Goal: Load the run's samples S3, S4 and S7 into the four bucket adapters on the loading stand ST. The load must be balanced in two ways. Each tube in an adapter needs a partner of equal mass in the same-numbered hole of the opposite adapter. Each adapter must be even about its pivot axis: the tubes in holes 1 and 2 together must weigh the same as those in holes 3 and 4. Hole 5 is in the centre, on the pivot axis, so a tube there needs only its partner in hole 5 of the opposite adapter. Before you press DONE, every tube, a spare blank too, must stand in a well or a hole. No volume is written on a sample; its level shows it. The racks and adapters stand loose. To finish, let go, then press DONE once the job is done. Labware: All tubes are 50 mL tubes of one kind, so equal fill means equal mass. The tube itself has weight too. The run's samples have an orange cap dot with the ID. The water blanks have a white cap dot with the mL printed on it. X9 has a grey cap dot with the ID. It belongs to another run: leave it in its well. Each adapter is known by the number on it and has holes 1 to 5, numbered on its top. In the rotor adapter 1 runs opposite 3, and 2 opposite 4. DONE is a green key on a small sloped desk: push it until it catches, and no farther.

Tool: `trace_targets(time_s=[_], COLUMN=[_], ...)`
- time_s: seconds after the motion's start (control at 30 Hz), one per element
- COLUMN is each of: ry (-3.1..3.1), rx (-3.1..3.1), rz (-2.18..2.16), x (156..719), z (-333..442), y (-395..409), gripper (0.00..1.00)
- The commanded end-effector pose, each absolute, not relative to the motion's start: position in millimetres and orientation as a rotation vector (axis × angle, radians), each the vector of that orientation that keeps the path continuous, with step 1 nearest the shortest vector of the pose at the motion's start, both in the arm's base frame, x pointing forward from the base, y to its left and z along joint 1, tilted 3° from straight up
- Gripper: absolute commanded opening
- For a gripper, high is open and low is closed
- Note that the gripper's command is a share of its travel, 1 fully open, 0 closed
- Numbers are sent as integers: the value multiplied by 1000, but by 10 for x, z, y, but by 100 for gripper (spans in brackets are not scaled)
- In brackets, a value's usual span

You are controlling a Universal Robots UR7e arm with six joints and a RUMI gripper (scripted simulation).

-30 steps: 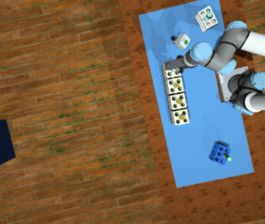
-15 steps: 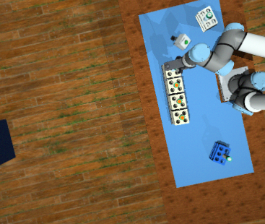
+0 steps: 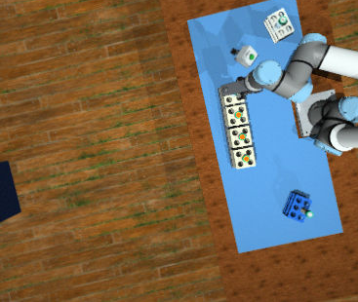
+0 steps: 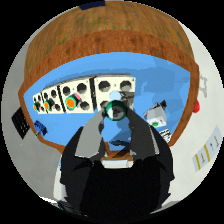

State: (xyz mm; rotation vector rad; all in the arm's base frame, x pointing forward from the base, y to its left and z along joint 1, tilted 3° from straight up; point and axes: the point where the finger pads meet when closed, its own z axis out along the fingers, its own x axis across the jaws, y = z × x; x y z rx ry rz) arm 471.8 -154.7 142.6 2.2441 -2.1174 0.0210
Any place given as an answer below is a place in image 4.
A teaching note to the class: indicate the pink sample tube with dark green cap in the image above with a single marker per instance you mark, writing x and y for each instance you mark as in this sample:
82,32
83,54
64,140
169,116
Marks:
72,101

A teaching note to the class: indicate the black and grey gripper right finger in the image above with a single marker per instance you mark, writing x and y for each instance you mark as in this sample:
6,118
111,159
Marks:
147,144

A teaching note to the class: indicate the white bucket adapter with holes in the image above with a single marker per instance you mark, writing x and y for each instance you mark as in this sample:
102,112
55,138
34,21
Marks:
57,98
39,97
80,87
114,82

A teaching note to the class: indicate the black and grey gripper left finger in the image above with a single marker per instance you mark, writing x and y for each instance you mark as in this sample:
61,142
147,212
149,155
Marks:
86,146

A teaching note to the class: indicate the blue tube rack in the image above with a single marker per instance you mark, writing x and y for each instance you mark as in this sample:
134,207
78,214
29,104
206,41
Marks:
43,128

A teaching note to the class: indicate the blue bench mat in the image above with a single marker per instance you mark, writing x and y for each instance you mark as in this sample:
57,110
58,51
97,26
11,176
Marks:
156,80

